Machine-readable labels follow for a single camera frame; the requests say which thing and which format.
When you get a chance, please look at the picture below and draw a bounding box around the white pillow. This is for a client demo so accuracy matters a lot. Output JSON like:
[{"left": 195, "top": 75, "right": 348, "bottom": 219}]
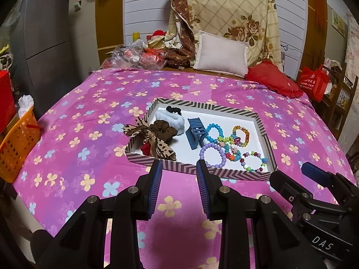
[{"left": 193, "top": 30, "right": 250, "bottom": 77}]

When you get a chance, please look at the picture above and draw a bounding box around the red plush doll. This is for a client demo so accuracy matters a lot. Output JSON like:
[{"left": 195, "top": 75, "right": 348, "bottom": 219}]
[{"left": 147, "top": 29, "right": 169, "bottom": 48}]

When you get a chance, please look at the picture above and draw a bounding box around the white multicolour bead bracelet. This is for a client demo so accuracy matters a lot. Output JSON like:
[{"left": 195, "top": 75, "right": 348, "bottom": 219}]
[{"left": 241, "top": 151, "right": 267, "bottom": 173}]

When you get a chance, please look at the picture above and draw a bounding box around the wooden chair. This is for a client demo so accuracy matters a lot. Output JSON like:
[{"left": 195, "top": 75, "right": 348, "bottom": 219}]
[{"left": 320, "top": 59, "right": 359, "bottom": 131}]

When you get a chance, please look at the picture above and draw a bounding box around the leopard print hair bow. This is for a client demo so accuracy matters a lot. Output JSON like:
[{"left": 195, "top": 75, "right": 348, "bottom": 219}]
[{"left": 123, "top": 117, "right": 178, "bottom": 162}]

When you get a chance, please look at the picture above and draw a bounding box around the beige floral quilt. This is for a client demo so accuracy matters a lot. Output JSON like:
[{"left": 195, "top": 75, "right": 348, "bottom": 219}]
[{"left": 160, "top": 0, "right": 282, "bottom": 69}]

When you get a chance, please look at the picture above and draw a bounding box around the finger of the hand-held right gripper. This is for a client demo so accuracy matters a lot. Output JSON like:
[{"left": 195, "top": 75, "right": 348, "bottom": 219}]
[
  {"left": 301, "top": 162, "right": 359, "bottom": 210},
  {"left": 269, "top": 170, "right": 352, "bottom": 217}
]

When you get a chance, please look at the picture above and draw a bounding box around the brown scrunchie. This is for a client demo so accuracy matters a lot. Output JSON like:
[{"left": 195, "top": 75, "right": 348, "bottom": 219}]
[{"left": 149, "top": 119, "right": 179, "bottom": 143}]

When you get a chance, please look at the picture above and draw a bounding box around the purple bead bracelet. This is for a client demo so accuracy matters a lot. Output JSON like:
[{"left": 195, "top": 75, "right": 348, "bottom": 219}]
[{"left": 199, "top": 143, "right": 227, "bottom": 169}]

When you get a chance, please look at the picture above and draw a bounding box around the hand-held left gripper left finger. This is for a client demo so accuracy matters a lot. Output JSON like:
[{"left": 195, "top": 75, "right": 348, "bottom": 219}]
[{"left": 48, "top": 160, "right": 163, "bottom": 269}]

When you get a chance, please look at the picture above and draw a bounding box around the white cloth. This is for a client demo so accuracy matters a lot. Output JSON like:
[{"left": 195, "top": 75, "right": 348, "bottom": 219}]
[{"left": 17, "top": 95, "right": 35, "bottom": 117}]

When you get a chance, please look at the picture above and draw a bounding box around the rainbow bead bracelet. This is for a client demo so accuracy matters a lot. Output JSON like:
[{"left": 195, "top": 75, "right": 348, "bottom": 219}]
[{"left": 231, "top": 125, "right": 251, "bottom": 147}]

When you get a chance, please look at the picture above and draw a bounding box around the red frilled cushion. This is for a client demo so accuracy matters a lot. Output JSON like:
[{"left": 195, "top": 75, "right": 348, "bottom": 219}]
[{"left": 245, "top": 61, "right": 304, "bottom": 98}]

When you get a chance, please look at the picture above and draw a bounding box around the blue hair claw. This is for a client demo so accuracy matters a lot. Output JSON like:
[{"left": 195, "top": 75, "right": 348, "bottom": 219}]
[{"left": 185, "top": 118, "right": 209, "bottom": 150}]

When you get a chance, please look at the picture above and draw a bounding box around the clear plastic bag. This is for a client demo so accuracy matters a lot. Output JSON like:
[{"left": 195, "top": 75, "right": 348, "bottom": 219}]
[{"left": 111, "top": 39, "right": 166, "bottom": 70}]

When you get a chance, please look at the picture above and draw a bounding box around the green flower bead bracelet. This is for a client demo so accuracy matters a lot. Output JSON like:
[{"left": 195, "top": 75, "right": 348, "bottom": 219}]
[{"left": 217, "top": 135, "right": 239, "bottom": 146}]

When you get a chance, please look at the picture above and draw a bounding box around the grey refrigerator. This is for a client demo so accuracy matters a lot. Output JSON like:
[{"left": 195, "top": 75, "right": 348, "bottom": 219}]
[{"left": 8, "top": 0, "right": 97, "bottom": 118}]

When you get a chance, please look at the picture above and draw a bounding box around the multicolour flower bracelet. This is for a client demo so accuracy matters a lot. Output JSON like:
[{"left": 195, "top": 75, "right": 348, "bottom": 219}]
[{"left": 223, "top": 144, "right": 244, "bottom": 163}]

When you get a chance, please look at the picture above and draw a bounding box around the light blue fluffy scrunchie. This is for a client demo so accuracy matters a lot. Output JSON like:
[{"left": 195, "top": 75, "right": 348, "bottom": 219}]
[{"left": 155, "top": 109, "right": 186, "bottom": 136}]

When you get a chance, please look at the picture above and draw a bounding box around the blue bead bracelet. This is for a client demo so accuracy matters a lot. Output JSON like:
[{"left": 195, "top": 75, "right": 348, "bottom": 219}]
[{"left": 206, "top": 123, "right": 225, "bottom": 143}]

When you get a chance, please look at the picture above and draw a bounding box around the orange plastic basket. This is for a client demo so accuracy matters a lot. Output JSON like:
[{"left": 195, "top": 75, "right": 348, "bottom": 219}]
[{"left": 0, "top": 105, "right": 38, "bottom": 182}]

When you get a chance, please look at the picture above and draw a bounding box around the black scrunchie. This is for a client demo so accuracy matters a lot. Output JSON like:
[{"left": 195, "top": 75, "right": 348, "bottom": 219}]
[{"left": 165, "top": 105, "right": 183, "bottom": 116}]

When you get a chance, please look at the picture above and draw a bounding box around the red box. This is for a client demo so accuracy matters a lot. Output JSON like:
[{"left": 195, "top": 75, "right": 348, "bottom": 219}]
[{"left": 0, "top": 70, "right": 17, "bottom": 133}]

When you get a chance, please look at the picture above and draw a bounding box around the red shopping bag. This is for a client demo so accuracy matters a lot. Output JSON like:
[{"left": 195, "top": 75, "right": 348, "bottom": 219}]
[{"left": 297, "top": 64, "right": 330, "bottom": 103}]

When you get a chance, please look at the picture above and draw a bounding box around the striped cardboard box tray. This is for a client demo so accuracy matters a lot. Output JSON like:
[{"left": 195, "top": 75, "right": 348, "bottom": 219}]
[{"left": 125, "top": 98, "right": 278, "bottom": 182}]

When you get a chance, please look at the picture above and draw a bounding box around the pink floral bedsheet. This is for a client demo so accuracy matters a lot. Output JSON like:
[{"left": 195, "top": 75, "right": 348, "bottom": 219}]
[{"left": 13, "top": 69, "right": 352, "bottom": 269}]

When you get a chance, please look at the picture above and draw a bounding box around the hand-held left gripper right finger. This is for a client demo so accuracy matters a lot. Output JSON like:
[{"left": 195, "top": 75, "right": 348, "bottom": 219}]
[{"left": 196, "top": 160, "right": 317, "bottom": 269}]

